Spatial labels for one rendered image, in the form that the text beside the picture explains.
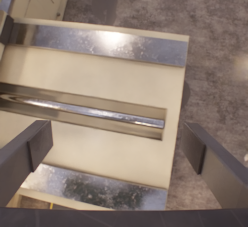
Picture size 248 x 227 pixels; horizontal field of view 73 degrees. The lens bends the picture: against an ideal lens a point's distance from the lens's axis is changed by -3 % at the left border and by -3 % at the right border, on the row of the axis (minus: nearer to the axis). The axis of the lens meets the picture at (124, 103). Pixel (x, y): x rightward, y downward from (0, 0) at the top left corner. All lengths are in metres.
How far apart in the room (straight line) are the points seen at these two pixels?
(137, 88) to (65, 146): 0.46
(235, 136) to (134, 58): 1.21
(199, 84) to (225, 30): 0.58
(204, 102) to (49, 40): 1.31
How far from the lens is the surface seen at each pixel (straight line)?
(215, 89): 1.74
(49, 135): 0.17
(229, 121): 1.76
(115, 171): 0.89
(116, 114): 0.87
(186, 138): 0.16
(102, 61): 0.94
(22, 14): 1.62
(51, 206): 1.50
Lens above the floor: 1.57
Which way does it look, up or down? 81 degrees down
